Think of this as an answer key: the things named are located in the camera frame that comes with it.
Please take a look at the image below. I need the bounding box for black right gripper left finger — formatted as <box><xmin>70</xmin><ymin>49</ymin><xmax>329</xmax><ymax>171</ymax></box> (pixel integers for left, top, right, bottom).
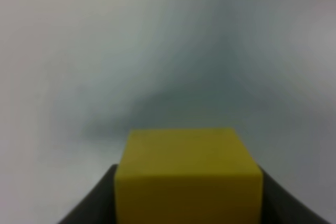
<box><xmin>59</xmin><ymin>164</ymin><xmax>118</xmax><ymax>224</ymax></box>

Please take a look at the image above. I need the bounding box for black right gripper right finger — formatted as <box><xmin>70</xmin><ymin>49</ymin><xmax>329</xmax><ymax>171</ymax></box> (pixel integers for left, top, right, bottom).
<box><xmin>260</xmin><ymin>169</ymin><xmax>329</xmax><ymax>224</ymax></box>

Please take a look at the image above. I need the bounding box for yellow cube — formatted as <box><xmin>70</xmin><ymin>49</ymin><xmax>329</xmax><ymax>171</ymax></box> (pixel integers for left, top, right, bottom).
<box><xmin>114</xmin><ymin>129</ymin><xmax>263</xmax><ymax>223</ymax></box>

